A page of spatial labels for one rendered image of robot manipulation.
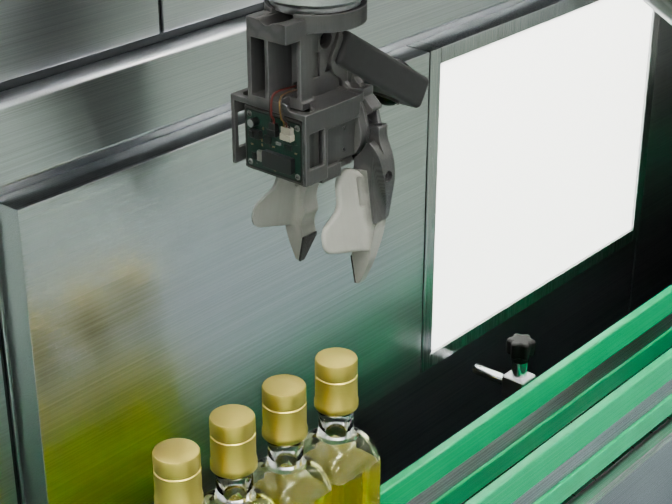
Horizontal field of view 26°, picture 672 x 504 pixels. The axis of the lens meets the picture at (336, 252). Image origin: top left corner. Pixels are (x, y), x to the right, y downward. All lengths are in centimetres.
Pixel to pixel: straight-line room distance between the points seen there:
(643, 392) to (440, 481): 26
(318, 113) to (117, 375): 29
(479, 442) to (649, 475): 23
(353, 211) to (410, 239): 35
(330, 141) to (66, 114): 19
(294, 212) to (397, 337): 35
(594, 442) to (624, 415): 5
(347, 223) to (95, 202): 19
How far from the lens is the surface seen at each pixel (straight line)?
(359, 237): 105
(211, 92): 114
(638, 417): 157
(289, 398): 110
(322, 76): 101
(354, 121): 103
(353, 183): 104
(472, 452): 144
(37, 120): 103
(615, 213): 174
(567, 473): 147
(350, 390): 114
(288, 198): 109
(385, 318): 140
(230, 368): 124
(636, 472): 156
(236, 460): 108
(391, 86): 107
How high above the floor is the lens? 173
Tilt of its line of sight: 26 degrees down
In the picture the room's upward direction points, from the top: straight up
